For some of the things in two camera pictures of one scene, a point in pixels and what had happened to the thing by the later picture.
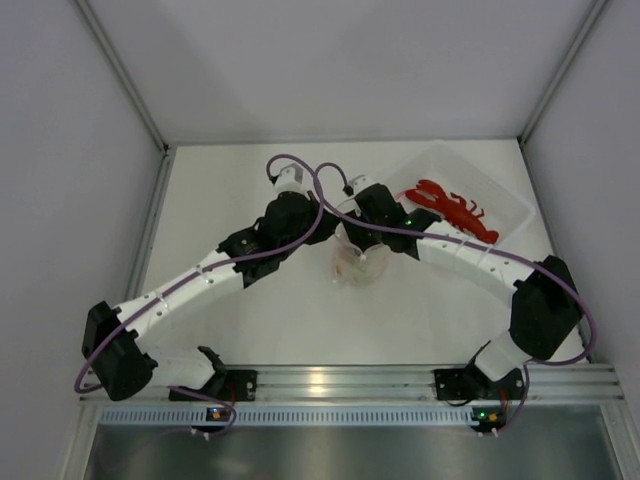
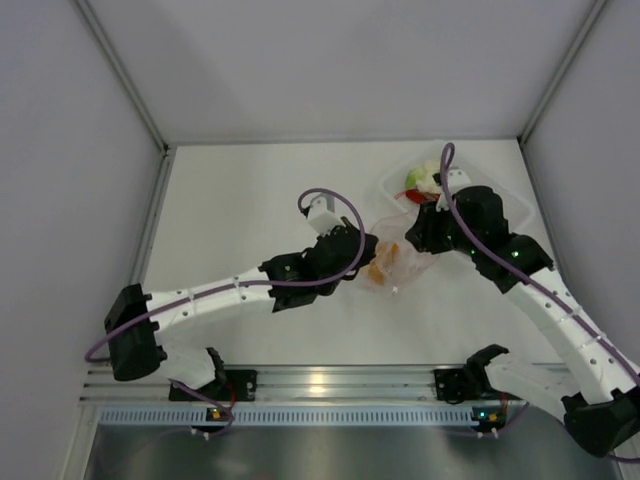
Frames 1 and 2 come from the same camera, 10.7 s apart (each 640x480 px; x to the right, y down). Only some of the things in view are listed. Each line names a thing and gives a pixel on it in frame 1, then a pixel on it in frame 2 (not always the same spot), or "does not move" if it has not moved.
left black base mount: [224, 386] does not move
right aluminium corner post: [591, 18] does not move
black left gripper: [324, 229] → [368, 250]
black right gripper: [357, 235] → [422, 234]
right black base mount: [463, 385] does not move
